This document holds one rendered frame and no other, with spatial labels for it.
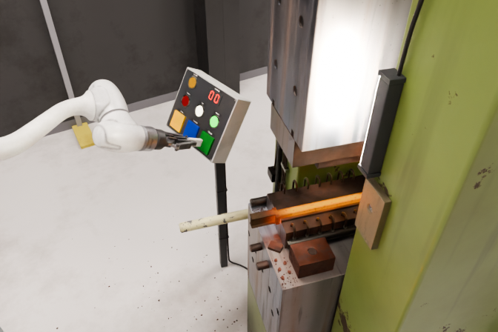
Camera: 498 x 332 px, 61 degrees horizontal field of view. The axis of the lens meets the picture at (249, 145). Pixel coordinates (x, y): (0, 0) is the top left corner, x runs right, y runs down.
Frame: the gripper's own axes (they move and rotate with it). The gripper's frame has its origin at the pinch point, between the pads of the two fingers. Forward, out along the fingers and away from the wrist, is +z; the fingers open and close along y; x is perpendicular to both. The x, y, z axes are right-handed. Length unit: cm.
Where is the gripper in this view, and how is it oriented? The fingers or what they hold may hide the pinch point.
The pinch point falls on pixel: (194, 141)
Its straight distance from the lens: 167.4
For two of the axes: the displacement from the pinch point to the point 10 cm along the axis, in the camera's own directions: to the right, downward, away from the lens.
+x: 3.8, -8.8, -2.7
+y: 6.6, 4.7, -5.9
